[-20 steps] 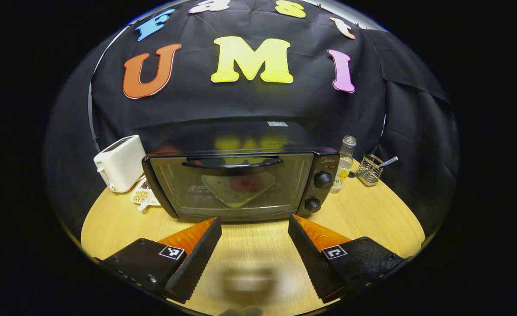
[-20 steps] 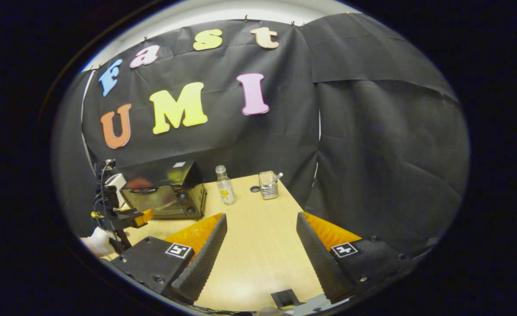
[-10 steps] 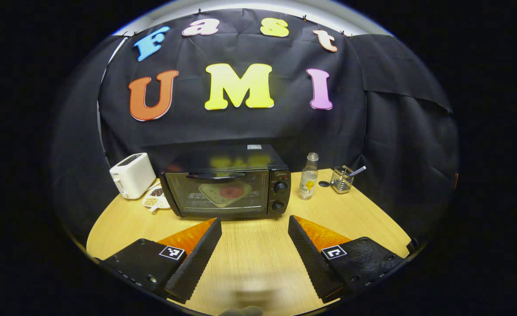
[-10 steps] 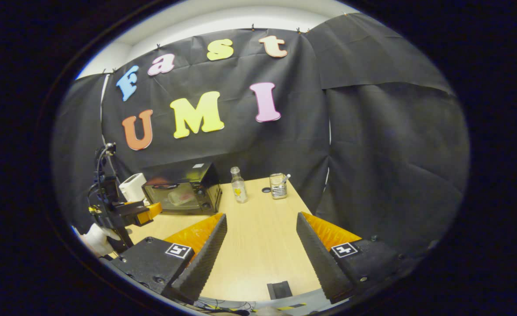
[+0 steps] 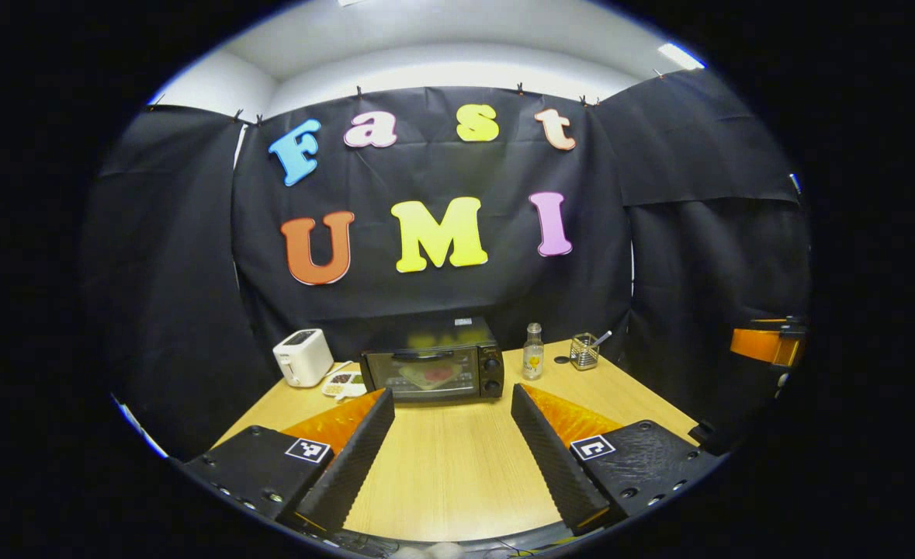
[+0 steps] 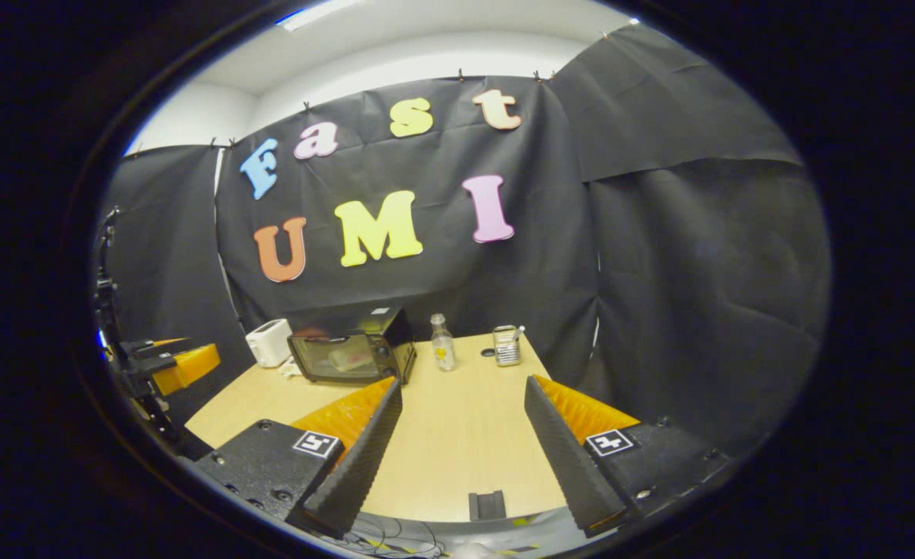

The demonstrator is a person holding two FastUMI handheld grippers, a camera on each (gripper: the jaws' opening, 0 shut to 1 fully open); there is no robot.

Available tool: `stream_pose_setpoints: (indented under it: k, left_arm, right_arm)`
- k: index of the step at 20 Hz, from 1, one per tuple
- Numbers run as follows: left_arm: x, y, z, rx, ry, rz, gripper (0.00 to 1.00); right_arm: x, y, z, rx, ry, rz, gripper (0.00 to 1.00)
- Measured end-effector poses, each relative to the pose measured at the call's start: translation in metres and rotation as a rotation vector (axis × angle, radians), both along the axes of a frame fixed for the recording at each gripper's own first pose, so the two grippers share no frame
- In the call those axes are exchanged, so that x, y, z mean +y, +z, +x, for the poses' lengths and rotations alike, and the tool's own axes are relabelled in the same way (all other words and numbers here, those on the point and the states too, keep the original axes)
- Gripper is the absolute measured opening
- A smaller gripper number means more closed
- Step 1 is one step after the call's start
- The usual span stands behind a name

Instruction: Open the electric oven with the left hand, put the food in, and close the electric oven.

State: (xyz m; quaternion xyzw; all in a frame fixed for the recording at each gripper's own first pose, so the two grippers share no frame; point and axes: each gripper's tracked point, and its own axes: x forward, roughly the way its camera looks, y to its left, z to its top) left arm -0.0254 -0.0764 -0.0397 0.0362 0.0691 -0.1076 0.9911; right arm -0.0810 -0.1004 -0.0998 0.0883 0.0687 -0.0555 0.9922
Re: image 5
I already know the clear drink bottle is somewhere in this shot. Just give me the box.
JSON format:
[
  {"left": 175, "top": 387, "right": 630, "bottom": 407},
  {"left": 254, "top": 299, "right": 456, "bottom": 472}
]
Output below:
[{"left": 522, "top": 323, "right": 545, "bottom": 381}]

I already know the white divided snack dish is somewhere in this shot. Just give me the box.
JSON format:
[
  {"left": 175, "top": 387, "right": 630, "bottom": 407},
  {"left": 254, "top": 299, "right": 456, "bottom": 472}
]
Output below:
[{"left": 321, "top": 368, "right": 368, "bottom": 401}]

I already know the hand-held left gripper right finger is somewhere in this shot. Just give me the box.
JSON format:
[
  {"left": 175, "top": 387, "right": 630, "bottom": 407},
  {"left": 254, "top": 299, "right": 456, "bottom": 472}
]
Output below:
[{"left": 510, "top": 383, "right": 726, "bottom": 536}]

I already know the ceiling light panel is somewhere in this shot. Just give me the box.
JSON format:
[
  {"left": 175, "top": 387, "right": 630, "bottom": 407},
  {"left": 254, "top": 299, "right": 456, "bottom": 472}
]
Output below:
[{"left": 657, "top": 43, "right": 705, "bottom": 71}]

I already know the wire mesh holder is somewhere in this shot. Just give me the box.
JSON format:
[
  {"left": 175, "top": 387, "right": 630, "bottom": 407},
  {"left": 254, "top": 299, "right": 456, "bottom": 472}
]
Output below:
[{"left": 569, "top": 333, "right": 601, "bottom": 371}]

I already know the white toaster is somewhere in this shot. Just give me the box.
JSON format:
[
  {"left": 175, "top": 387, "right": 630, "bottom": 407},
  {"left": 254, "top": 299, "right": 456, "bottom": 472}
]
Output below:
[{"left": 272, "top": 328, "right": 334, "bottom": 387}]

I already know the black electric oven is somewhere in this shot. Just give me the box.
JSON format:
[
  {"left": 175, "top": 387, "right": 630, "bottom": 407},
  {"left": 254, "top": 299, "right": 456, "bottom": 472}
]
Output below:
[{"left": 359, "top": 314, "right": 505, "bottom": 404}]

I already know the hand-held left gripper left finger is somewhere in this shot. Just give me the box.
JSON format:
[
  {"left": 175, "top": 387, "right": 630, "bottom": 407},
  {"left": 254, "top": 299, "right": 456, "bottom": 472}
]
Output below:
[{"left": 182, "top": 387, "right": 396, "bottom": 535}]

